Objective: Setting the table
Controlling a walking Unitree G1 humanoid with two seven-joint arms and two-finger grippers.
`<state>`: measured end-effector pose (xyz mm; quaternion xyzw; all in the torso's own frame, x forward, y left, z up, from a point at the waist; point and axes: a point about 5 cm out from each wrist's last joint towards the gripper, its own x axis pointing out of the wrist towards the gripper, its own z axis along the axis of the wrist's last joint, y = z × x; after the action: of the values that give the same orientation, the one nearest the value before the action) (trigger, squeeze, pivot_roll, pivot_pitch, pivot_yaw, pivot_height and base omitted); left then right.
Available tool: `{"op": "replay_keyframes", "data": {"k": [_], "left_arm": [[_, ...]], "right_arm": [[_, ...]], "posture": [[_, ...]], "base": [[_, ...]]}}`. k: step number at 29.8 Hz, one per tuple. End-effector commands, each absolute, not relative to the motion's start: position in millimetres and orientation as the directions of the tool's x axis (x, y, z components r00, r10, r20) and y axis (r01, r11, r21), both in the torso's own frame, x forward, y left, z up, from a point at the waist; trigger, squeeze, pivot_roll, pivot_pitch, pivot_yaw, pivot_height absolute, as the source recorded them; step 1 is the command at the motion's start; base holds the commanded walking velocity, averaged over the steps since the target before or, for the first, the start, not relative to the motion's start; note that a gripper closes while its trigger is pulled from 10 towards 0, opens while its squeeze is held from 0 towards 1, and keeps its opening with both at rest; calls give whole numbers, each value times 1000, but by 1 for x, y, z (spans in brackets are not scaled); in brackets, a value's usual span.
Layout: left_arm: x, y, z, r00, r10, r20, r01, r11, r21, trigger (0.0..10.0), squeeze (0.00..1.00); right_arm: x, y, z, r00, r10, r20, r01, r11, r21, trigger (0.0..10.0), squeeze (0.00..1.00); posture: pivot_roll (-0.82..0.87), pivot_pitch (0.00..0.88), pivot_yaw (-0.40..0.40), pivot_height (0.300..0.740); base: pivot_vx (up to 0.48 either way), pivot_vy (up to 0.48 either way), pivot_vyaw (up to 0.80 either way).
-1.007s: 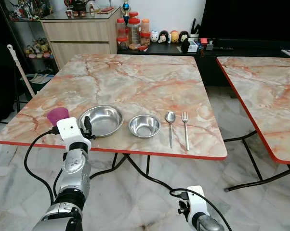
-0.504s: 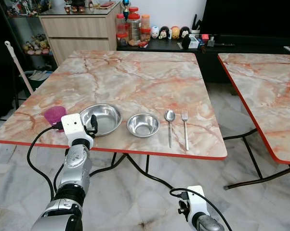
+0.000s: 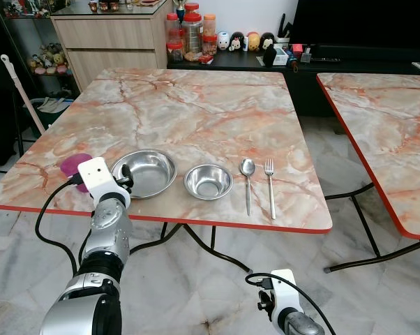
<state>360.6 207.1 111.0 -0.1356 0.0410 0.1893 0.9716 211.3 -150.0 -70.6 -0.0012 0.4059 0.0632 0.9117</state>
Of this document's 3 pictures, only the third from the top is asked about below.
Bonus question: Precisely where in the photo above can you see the pale wooden stick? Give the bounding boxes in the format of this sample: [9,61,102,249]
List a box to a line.
[0,54,47,135]

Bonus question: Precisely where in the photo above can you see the marble pattern folding table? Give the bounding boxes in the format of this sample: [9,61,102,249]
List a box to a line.
[316,72,420,274]
[0,68,334,274]

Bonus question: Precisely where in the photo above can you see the large clear jar red lid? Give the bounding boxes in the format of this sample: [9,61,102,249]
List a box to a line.
[182,11,204,59]

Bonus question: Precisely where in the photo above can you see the large shallow steel bowl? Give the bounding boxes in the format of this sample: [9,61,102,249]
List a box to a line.
[111,149,178,200]

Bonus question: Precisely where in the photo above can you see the small deep steel bowl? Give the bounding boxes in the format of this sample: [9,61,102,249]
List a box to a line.
[184,164,234,202]

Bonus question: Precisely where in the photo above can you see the beige plush toy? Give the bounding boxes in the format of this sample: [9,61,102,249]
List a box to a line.
[41,43,66,75]

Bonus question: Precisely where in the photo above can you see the clear jar orange lid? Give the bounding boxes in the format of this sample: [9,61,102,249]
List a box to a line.
[202,14,218,56]

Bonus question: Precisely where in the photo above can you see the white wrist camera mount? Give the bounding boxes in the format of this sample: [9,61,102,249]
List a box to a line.
[77,157,131,204]
[269,269,306,330]

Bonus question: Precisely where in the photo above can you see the light wooden drawer cabinet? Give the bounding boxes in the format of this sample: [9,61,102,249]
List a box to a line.
[51,4,173,91]

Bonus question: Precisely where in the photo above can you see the yellow round figurine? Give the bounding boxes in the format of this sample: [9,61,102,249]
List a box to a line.
[246,31,261,52]

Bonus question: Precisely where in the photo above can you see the black television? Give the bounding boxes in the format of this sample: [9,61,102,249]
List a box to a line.
[290,0,420,50]

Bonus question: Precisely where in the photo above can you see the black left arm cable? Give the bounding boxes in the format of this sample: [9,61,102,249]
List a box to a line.
[34,174,85,276]

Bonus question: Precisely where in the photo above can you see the white round figurine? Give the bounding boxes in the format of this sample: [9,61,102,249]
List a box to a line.
[216,31,231,51]

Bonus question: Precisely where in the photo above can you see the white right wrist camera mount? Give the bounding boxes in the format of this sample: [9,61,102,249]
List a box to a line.
[269,269,306,330]

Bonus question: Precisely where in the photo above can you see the steel spoon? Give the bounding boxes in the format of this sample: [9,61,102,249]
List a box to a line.
[239,158,257,217]

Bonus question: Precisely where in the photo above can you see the steel fork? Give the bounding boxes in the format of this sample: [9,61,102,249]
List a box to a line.
[264,158,277,221]

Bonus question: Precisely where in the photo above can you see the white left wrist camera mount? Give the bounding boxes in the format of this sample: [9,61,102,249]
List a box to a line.
[77,157,131,204]

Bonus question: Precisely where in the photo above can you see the black haired round figurine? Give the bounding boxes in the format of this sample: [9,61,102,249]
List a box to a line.
[230,31,246,52]

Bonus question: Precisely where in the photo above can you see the purple plastic cup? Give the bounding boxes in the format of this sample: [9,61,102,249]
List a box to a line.
[60,154,93,194]

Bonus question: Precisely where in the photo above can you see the small clear jar red lid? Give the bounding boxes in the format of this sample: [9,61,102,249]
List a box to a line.
[166,40,184,63]

